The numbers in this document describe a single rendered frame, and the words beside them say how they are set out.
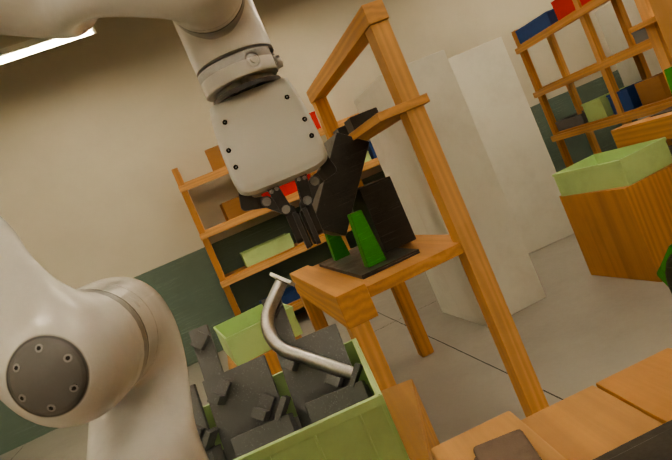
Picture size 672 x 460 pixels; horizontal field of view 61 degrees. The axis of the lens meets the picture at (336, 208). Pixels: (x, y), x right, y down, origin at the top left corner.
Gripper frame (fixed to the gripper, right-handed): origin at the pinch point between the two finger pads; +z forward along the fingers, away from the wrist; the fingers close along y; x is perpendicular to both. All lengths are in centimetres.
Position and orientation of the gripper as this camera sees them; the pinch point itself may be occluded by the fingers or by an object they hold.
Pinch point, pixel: (306, 227)
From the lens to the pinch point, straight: 59.3
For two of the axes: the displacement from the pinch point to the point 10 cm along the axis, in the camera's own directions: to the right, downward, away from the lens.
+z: 3.9, 9.2, 0.4
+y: -9.1, 3.9, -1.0
